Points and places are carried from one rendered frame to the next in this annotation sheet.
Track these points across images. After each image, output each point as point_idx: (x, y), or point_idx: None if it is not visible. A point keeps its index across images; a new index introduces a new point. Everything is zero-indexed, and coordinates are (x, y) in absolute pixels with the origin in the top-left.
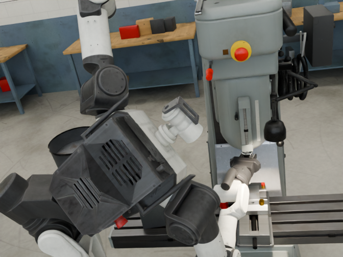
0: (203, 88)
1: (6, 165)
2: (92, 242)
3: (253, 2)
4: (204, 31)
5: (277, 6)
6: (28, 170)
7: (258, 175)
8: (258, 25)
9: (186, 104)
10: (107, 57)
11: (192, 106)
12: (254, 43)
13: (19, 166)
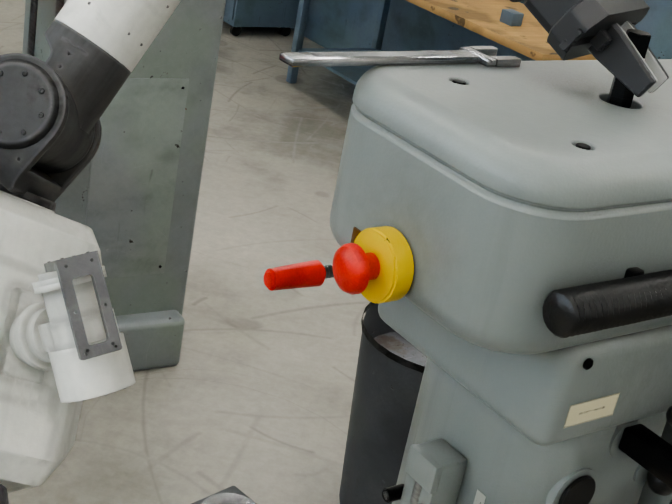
0: None
1: (334, 292)
2: None
3: (480, 132)
4: (345, 138)
5: (539, 192)
6: (356, 336)
7: None
8: (453, 214)
9: (96, 285)
10: (88, 50)
11: None
12: (427, 269)
13: (352, 315)
